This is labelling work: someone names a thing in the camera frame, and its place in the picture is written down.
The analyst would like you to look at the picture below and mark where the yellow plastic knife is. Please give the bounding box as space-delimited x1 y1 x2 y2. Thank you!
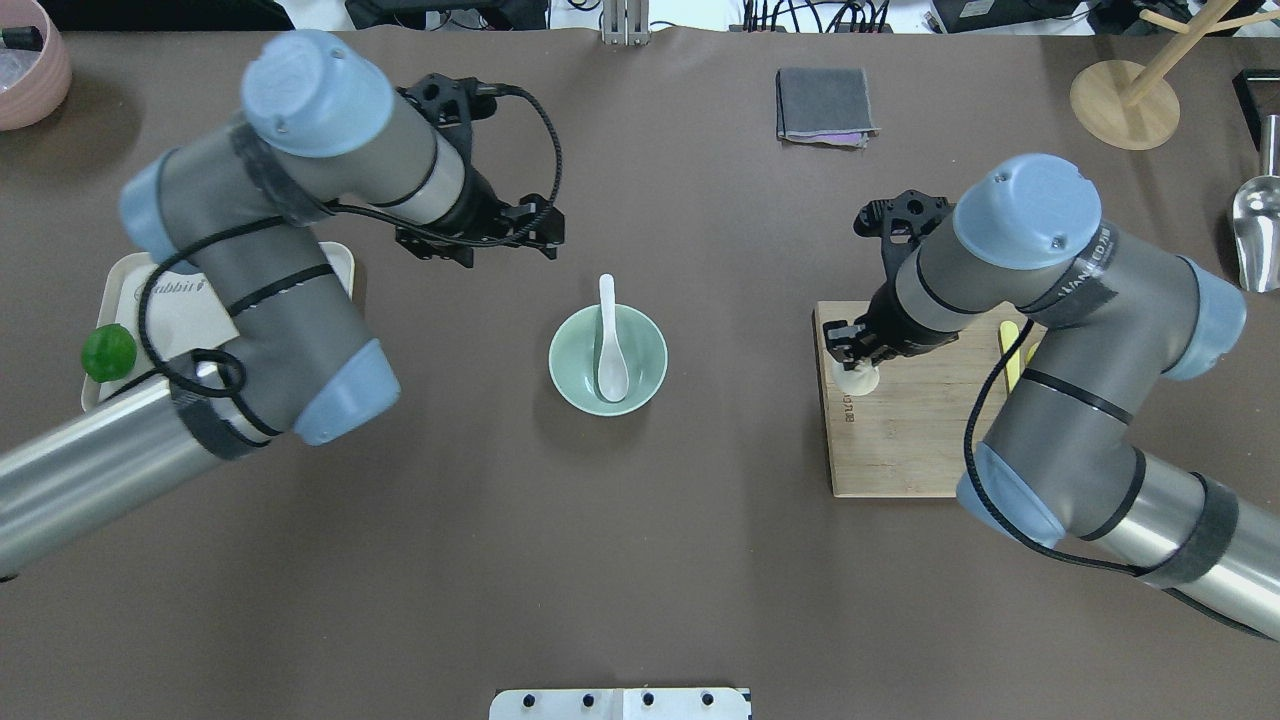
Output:
998 320 1039 393

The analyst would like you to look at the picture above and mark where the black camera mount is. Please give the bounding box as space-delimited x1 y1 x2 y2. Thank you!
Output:
852 190 954 281
396 73 499 165

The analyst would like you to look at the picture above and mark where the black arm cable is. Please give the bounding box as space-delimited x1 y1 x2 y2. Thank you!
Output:
963 318 1280 641
136 85 564 401

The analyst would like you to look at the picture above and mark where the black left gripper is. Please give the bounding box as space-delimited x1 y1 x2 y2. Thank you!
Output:
396 169 564 268

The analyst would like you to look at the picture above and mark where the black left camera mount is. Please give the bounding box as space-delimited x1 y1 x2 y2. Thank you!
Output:
396 73 499 165

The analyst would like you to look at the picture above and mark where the pink bowl with cubes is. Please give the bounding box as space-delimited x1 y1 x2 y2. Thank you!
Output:
1 1 72 131

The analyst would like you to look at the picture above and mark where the white ceramic spoon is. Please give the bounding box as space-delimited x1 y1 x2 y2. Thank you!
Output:
596 273 630 404

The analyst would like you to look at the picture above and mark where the cream rabbit tray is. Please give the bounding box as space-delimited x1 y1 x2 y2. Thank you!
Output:
81 250 356 414

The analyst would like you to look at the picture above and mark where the bamboo cutting board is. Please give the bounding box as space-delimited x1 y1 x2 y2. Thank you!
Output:
814 301 1025 498

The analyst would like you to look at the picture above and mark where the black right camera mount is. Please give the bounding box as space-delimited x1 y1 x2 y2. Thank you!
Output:
852 190 954 281

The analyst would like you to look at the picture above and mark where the folded grey cloth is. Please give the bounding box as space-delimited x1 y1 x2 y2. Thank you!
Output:
774 67 881 149

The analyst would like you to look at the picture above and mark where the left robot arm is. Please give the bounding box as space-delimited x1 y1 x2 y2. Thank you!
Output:
3 29 564 579

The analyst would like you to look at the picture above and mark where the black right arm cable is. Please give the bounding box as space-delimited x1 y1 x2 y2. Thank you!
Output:
963 318 1280 641

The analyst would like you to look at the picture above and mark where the wooden stand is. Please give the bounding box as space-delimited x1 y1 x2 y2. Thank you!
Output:
1069 1 1279 151

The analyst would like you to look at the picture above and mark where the green lime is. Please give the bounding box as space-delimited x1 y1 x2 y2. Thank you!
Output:
79 323 138 384

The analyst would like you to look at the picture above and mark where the metal scoop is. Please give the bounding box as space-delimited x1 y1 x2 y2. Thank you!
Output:
1231 114 1279 293

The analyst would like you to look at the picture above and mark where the mint green bowl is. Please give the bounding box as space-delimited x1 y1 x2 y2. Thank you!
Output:
548 304 669 416

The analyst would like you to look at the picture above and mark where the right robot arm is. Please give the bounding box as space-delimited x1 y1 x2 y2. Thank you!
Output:
822 152 1279 642

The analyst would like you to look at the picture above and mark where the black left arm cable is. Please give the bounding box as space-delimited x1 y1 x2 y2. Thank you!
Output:
136 85 564 401

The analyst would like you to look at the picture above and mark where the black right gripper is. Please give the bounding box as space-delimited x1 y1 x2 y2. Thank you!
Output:
822 282 951 375

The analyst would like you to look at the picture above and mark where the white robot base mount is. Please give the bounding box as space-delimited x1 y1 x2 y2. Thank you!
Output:
488 687 754 719

